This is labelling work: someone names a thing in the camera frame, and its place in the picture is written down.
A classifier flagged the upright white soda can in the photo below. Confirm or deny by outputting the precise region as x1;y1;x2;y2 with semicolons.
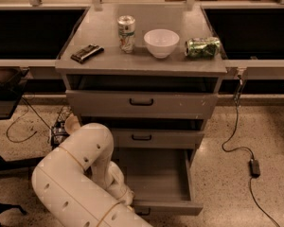
117;15;135;53

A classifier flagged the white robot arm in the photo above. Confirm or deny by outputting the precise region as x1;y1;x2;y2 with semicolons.
32;123;152;227

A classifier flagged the grey bottom drawer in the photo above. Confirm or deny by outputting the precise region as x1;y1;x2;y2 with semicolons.
113;148;203;216

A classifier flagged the black stand with legs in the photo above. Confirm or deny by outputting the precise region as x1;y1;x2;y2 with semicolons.
0;155;42;171

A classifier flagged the white bowl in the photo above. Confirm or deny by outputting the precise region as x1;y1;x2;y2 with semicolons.
144;29;180;59

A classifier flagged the grey top drawer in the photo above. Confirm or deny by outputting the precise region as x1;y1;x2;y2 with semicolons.
66;75;218;119

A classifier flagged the black power adapter with cable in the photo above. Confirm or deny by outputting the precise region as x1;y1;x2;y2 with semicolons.
222;76;281;227

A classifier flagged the grey drawer cabinet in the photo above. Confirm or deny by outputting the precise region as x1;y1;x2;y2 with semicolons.
54;3;228;175

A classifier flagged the black snack bar packet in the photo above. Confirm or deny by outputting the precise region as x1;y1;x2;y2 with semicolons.
71;44;104;63

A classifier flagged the black tripod foot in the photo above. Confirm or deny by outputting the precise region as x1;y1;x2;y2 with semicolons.
0;202;27;227

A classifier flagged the small bowl on floor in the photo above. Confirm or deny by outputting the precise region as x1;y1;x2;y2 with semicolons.
64;115;80;134

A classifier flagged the thin black floor cable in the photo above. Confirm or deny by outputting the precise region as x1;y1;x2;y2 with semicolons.
5;93;53;144

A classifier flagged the green soda can lying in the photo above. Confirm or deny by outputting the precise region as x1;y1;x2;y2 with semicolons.
185;37;221;59

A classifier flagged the dark bin at left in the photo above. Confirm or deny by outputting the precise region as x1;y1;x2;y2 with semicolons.
0;68;28;120

